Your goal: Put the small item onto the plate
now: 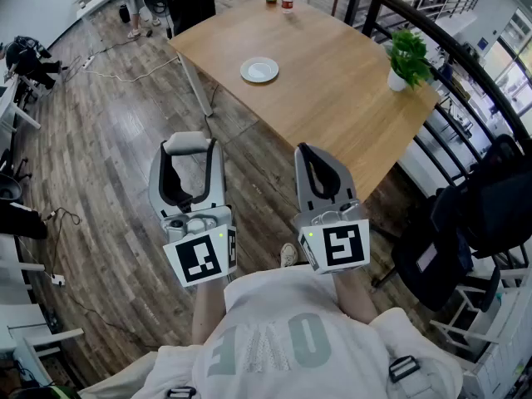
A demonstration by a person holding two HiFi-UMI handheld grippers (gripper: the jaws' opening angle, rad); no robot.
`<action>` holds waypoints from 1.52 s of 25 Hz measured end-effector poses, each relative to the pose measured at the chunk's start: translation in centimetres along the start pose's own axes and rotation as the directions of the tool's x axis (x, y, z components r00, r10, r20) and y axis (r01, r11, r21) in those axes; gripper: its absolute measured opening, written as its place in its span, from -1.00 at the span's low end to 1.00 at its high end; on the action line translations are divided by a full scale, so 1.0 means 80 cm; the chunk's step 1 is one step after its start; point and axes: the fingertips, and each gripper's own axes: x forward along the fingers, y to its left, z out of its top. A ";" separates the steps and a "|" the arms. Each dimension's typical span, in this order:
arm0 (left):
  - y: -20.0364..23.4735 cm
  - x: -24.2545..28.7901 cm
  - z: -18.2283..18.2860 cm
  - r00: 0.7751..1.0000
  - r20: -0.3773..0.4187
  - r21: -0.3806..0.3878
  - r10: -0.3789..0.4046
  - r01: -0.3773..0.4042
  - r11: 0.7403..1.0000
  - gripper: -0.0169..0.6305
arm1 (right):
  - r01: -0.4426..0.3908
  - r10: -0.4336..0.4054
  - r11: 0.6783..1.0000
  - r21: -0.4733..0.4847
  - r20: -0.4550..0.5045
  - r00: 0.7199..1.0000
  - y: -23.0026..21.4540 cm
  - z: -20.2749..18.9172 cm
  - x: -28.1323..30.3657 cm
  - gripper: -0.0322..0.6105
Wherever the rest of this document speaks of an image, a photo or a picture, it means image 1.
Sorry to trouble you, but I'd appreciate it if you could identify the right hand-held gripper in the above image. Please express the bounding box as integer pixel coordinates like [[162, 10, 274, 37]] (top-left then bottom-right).
[[291, 141, 372, 276]]

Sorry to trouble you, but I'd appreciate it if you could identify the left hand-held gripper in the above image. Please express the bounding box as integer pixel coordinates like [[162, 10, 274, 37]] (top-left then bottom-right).
[[148, 137, 239, 288]]

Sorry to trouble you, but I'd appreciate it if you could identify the round grey plate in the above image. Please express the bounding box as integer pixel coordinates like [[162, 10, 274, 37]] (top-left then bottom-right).
[[239, 57, 280, 85]]

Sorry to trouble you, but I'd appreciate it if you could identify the person's left forearm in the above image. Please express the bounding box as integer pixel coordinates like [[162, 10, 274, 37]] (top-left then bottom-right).
[[191, 275, 229, 351]]

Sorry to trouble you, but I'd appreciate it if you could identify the person's right forearm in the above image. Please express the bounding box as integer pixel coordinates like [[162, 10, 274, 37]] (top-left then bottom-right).
[[329, 268, 380, 328]]

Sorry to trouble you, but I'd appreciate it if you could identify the person's white shoe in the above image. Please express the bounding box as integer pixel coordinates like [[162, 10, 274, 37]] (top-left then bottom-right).
[[279, 242, 298, 268]]

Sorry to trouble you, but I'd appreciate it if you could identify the white metal table leg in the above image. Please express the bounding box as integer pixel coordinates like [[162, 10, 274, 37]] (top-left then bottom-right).
[[177, 49, 214, 118]]

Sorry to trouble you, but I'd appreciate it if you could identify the person's white printed shirt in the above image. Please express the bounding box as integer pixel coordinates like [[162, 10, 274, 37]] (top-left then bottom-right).
[[77, 265, 465, 399]]

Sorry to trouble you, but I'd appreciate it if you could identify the green plant in white pot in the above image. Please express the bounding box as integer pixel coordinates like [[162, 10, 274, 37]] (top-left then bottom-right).
[[383, 28, 434, 94]]

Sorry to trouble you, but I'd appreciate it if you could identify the black office chair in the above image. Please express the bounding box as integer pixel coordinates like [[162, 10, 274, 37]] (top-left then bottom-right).
[[371, 133, 532, 313]]

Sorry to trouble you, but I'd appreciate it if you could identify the black metal railing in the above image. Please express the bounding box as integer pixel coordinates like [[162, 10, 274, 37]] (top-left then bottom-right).
[[343, 0, 532, 195]]

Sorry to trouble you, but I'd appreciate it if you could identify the white metal rack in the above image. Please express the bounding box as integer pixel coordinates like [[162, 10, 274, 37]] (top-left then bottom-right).
[[429, 264, 532, 399]]

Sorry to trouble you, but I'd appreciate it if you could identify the white cable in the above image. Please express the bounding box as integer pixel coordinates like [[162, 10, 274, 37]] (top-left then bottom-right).
[[81, 55, 180, 84]]

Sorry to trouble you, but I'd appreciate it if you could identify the thin black cable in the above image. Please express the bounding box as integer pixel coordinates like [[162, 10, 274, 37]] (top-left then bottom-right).
[[40, 206, 82, 278]]

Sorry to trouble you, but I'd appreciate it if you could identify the white desk with frame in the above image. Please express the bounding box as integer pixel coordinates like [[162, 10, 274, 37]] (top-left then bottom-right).
[[0, 71, 43, 141]]

